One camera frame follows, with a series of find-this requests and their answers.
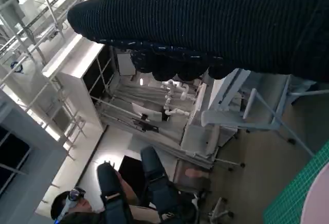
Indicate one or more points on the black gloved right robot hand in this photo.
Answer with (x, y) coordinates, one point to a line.
(205, 16)

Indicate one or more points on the pink bowl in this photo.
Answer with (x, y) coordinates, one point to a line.
(318, 203)

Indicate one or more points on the white panel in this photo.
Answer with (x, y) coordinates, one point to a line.
(126, 64)

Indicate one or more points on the white robot arms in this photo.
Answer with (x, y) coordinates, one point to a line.
(177, 111)

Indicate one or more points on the grey mesh chair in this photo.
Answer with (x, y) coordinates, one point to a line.
(226, 120)

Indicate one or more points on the black tripod device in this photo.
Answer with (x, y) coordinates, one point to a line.
(149, 127)

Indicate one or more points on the white cabinet with dark glass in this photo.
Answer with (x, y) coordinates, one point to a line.
(95, 80)

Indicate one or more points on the grey storage box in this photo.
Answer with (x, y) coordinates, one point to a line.
(203, 183)

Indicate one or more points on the black monitor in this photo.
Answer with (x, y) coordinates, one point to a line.
(131, 167)

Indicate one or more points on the grey chair base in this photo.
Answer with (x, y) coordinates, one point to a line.
(218, 206)

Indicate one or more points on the green cutting mat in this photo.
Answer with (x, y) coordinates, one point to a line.
(288, 195)

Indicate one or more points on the person with headset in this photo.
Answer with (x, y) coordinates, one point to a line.
(77, 204)

